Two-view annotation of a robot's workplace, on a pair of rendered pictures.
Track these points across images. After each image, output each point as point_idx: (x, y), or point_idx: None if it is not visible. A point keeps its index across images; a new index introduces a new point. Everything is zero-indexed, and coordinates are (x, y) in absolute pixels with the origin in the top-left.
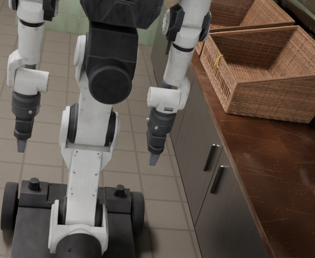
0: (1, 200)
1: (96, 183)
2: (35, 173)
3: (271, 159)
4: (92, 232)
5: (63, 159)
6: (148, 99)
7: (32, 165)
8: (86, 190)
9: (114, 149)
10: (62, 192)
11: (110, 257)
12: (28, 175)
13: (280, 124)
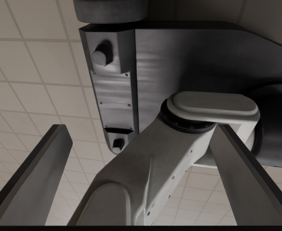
0: None
1: (181, 163)
2: (66, 107)
3: None
4: (247, 138)
5: (31, 83)
6: None
7: (56, 108)
8: (185, 163)
9: (125, 197)
10: (115, 117)
11: (222, 69)
12: (71, 111)
13: None
